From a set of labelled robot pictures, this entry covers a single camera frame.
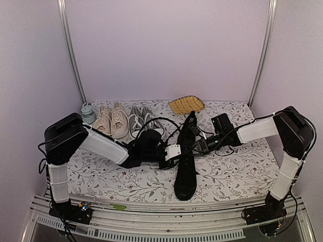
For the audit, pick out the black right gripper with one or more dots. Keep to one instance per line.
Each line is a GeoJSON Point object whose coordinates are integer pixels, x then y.
{"type": "Point", "coordinates": [202, 146]}

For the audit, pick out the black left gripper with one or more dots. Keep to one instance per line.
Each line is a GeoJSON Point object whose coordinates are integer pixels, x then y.
{"type": "Point", "coordinates": [170, 165]}

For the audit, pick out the black front canvas sneaker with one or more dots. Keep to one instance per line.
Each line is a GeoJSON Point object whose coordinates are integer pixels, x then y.
{"type": "Point", "coordinates": [186, 181]}

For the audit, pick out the black canvas sneaker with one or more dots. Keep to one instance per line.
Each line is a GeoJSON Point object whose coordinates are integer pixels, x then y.
{"type": "Point", "coordinates": [186, 137]}
{"type": "Point", "coordinates": [186, 181]}

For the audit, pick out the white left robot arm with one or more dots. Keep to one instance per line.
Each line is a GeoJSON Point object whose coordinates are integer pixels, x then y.
{"type": "Point", "coordinates": [66, 136]}

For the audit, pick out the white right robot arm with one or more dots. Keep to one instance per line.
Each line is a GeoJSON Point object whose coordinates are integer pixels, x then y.
{"type": "Point", "coordinates": [297, 135]}

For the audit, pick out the black rear canvas sneaker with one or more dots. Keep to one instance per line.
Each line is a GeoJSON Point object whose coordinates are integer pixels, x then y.
{"type": "Point", "coordinates": [186, 137]}

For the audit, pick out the grey sneaker right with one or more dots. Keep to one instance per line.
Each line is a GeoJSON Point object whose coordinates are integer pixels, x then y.
{"type": "Point", "coordinates": [148, 116]}

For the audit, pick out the grey sneaker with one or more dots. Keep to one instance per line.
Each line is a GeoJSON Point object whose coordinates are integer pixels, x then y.
{"type": "Point", "coordinates": [148, 116]}
{"type": "Point", "coordinates": [136, 120]}

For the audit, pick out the grey sneaker left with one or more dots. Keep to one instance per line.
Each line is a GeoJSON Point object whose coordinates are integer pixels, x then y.
{"type": "Point", "coordinates": [136, 120]}

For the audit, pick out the woven bamboo tray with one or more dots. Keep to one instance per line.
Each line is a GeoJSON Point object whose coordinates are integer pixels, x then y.
{"type": "Point", "coordinates": [186, 104]}

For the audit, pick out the beige sneaker right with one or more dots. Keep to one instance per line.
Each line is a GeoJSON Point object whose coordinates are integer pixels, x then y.
{"type": "Point", "coordinates": [120, 121]}

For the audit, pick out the beige sneaker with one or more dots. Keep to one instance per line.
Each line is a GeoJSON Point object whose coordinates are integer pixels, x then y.
{"type": "Point", "coordinates": [120, 121]}
{"type": "Point", "coordinates": [103, 122]}

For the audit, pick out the floral tablecloth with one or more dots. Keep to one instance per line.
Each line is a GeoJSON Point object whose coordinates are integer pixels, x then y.
{"type": "Point", "coordinates": [243, 172]}

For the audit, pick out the beige sneaker left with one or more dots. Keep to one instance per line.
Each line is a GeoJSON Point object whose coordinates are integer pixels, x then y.
{"type": "Point", "coordinates": [103, 122]}

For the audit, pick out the green tape piece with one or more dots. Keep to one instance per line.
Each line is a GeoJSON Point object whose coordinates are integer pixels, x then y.
{"type": "Point", "coordinates": [118, 207]}

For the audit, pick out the pale green small jar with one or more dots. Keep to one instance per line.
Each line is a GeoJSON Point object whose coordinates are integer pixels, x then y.
{"type": "Point", "coordinates": [88, 114]}

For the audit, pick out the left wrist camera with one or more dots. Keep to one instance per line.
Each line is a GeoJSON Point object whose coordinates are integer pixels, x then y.
{"type": "Point", "coordinates": [171, 151]}

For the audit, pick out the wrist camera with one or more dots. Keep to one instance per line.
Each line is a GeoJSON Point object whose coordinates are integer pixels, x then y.
{"type": "Point", "coordinates": [197, 131]}
{"type": "Point", "coordinates": [171, 151]}

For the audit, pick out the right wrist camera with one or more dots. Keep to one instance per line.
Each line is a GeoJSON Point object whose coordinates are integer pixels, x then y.
{"type": "Point", "coordinates": [197, 131]}

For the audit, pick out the aluminium front rail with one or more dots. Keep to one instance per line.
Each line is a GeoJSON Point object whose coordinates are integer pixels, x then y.
{"type": "Point", "coordinates": [210, 221]}

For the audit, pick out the aluminium frame post right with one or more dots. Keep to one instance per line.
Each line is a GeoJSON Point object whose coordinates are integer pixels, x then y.
{"type": "Point", "coordinates": [264, 50]}

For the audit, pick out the aluminium frame post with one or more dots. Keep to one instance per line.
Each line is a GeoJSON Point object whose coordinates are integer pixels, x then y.
{"type": "Point", "coordinates": [70, 50]}
{"type": "Point", "coordinates": [264, 50]}

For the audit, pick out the aluminium frame post left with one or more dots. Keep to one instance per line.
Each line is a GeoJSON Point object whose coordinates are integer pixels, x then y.
{"type": "Point", "coordinates": [70, 50]}

